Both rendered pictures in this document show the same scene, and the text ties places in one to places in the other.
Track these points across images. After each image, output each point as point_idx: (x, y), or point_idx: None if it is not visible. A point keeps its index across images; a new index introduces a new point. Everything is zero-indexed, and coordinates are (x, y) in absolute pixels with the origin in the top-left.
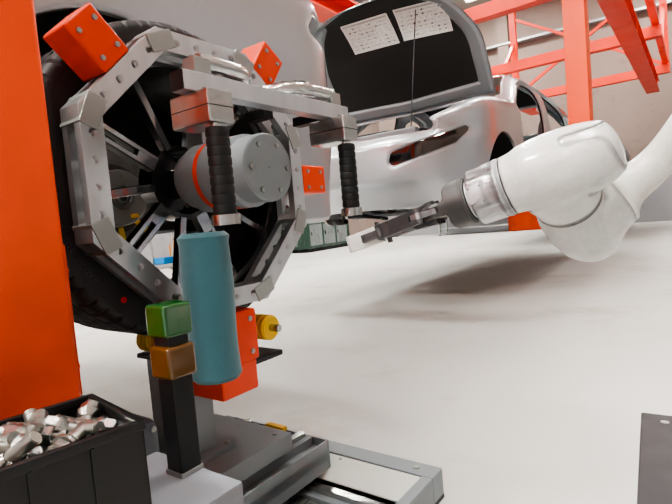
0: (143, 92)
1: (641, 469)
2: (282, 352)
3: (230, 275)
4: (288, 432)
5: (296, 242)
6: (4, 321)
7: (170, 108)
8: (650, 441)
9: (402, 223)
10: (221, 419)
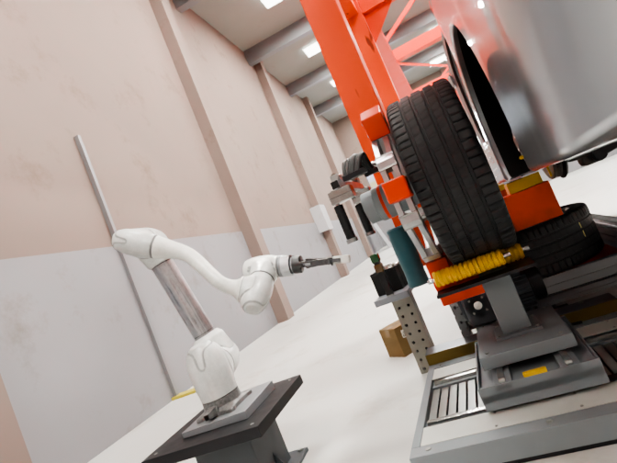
0: None
1: (281, 396)
2: (437, 298)
3: (393, 248)
4: (480, 357)
5: (409, 235)
6: None
7: None
8: (267, 410)
9: None
10: (550, 335)
